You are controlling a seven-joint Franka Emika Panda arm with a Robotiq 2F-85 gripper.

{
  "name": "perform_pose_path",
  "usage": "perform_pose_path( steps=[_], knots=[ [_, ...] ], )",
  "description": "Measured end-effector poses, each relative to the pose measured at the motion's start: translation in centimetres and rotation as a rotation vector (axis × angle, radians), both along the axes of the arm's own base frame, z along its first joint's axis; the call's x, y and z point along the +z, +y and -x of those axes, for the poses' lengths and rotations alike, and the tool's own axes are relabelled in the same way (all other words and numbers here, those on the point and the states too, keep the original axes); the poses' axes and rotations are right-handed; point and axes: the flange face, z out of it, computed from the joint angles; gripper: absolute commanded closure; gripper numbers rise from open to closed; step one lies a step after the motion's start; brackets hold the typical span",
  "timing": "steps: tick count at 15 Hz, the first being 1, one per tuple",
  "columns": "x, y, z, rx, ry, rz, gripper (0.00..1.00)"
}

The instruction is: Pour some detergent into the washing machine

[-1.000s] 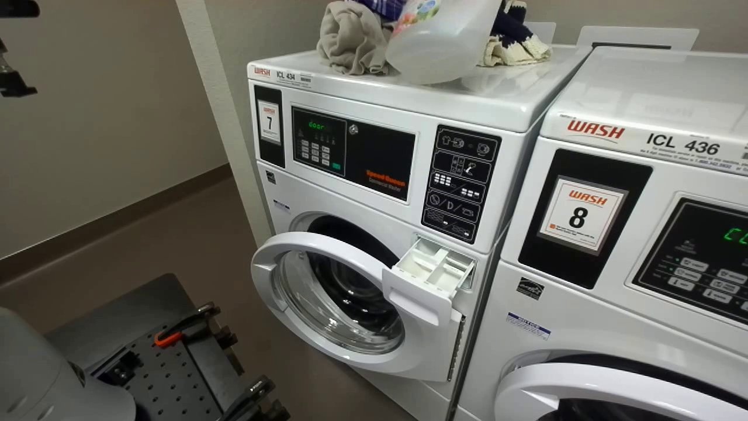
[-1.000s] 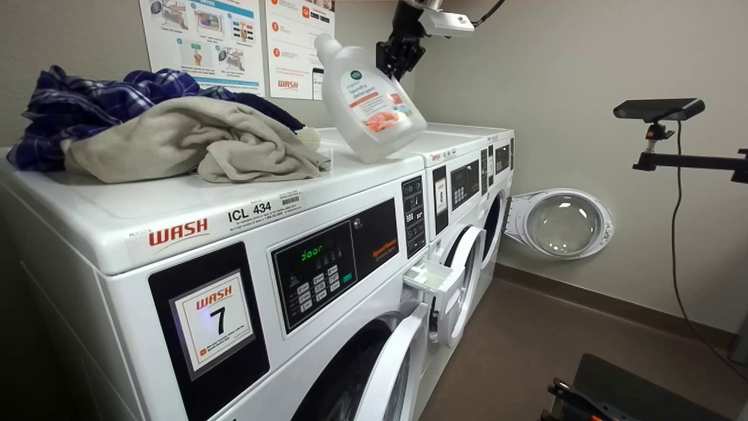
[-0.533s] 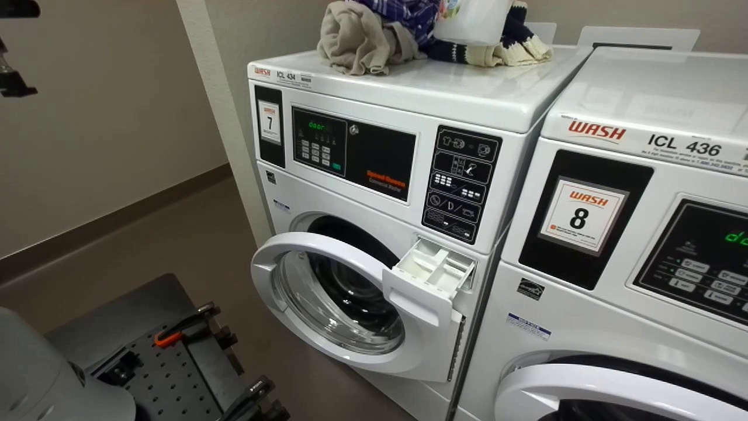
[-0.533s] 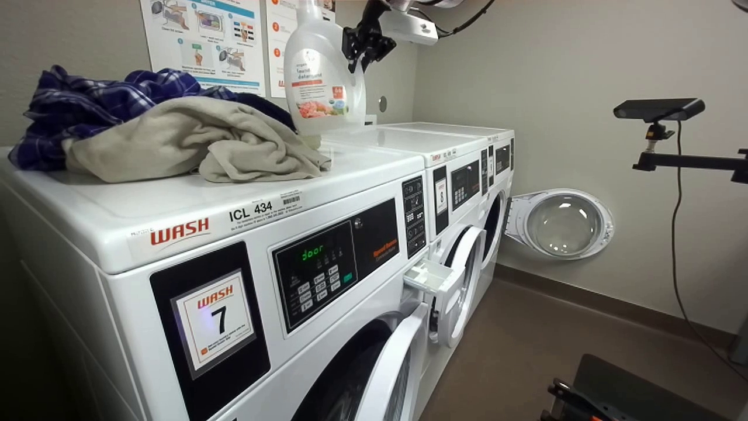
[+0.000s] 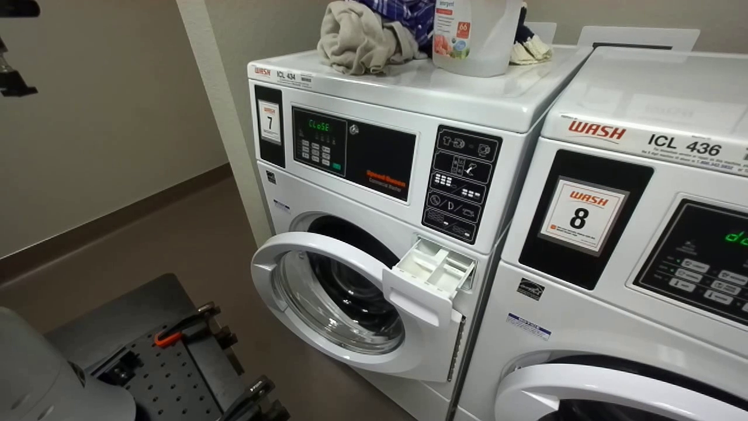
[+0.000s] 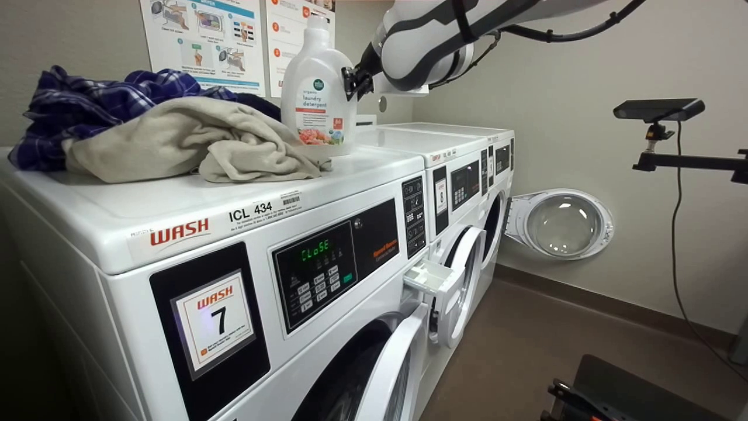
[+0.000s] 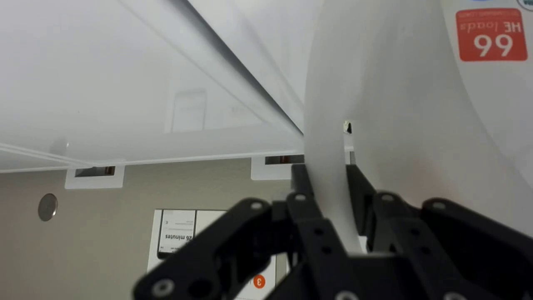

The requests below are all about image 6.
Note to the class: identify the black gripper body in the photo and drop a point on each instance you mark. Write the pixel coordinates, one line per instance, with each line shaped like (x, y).
(367, 67)

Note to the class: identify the white detergent bottle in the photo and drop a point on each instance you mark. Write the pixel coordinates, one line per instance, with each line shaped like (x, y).
(316, 108)

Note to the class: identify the white washing machine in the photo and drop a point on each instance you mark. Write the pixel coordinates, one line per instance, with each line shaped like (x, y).
(421, 152)
(469, 131)

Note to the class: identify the white detergent drawer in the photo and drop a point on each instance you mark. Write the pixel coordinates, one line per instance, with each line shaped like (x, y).
(433, 279)

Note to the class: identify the white washing machine number seven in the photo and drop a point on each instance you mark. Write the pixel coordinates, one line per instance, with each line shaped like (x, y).
(118, 226)

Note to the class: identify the instruction poster with phone picture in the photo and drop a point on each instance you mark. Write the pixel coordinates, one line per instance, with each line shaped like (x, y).
(283, 31)

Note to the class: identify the instruction poster with blue header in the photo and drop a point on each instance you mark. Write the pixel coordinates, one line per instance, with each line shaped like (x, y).
(203, 38)

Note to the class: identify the beige cloth garment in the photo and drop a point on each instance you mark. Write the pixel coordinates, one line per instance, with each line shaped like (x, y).
(187, 131)

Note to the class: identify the white round washer door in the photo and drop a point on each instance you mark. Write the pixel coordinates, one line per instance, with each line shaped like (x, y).
(390, 376)
(469, 266)

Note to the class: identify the round glass washer door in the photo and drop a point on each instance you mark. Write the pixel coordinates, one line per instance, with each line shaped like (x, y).
(562, 226)

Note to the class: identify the blue plaid shirt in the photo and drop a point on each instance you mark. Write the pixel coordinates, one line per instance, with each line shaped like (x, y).
(72, 108)

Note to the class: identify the black cart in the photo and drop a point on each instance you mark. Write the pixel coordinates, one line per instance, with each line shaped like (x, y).
(623, 398)

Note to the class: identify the grey wall outlet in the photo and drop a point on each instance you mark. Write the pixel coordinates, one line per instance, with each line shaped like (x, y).
(381, 104)

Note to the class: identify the small white wall label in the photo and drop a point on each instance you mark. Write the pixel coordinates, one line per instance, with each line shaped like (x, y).
(366, 122)

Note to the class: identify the black camera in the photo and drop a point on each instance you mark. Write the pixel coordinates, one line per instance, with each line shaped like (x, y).
(658, 108)

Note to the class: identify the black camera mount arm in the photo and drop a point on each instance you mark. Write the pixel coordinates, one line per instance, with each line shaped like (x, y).
(685, 163)

